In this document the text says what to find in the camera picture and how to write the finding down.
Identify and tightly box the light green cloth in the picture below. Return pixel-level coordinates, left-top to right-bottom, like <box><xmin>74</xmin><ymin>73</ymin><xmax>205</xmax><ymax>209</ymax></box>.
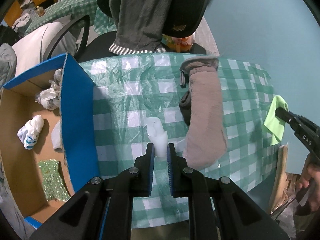
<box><xmin>263</xmin><ymin>95</ymin><xmax>289</xmax><ymax>146</ymax></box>

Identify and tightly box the grey fleece mitten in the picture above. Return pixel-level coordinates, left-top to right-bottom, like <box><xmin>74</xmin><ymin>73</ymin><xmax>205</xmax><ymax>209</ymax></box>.
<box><xmin>179</xmin><ymin>55</ymin><xmax>227</xmax><ymax>170</ymax></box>

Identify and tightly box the small white sock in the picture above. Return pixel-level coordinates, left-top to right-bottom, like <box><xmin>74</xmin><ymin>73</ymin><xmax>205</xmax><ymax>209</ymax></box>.
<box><xmin>146</xmin><ymin>117</ymin><xmax>168</xmax><ymax>158</ymax></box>

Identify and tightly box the white cloth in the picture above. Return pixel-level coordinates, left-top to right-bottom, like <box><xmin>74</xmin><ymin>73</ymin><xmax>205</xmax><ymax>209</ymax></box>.
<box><xmin>17</xmin><ymin>115</ymin><xmax>44</xmax><ymax>150</ymax></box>

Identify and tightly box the patterned cloth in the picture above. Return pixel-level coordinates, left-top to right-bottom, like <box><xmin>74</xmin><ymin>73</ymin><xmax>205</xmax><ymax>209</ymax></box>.
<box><xmin>35</xmin><ymin>68</ymin><xmax>63</xmax><ymax>111</ymax></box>

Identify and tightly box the person right hand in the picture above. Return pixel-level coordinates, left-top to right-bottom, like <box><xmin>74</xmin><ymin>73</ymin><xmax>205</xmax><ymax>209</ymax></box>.
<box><xmin>297</xmin><ymin>153</ymin><xmax>319</xmax><ymax>212</ymax></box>

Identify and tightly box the green sparkly cloth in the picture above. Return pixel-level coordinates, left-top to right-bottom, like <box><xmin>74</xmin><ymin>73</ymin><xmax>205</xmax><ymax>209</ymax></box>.
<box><xmin>38</xmin><ymin>159</ymin><xmax>70</xmax><ymax>202</ymax></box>

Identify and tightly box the green checkered tablecloth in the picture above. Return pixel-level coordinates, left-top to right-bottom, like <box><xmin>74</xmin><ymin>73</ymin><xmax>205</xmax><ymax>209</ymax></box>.
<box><xmin>80</xmin><ymin>52</ymin><xmax>279</xmax><ymax>229</ymax></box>

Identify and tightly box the grey cloth in box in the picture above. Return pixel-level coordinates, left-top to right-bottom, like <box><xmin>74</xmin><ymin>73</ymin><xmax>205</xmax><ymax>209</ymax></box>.
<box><xmin>51</xmin><ymin>120</ymin><xmax>64</xmax><ymax>153</ymax></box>

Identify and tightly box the blue cardboard box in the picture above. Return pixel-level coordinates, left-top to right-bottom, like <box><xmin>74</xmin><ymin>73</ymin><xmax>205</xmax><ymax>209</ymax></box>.
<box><xmin>1</xmin><ymin>54</ymin><xmax>99</xmax><ymax>223</ymax></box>

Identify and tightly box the orange toy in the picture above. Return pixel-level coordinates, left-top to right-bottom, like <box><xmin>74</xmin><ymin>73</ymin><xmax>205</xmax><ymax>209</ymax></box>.
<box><xmin>162</xmin><ymin>33</ymin><xmax>195</xmax><ymax>53</ymax></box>

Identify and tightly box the black office chair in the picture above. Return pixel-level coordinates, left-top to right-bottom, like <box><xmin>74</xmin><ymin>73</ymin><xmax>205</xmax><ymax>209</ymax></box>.
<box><xmin>43</xmin><ymin>0</ymin><xmax>213</xmax><ymax>63</ymax></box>

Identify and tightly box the black jacket on chair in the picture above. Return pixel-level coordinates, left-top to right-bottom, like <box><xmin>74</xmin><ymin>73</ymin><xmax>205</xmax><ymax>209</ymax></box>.
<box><xmin>162</xmin><ymin>0</ymin><xmax>209</xmax><ymax>38</ymax></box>

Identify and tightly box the grey quilted blanket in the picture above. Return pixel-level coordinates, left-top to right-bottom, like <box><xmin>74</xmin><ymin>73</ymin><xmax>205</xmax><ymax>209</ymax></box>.
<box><xmin>0</xmin><ymin>43</ymin><xmax>17</xmax><ymax>88</ymax></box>

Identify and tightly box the far green checkered table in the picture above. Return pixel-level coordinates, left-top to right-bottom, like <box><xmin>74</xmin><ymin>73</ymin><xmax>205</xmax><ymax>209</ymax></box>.
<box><xmin>25</xmin><ymin>0</ymin><xmax>116</xmax><ymax>35</ymax></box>

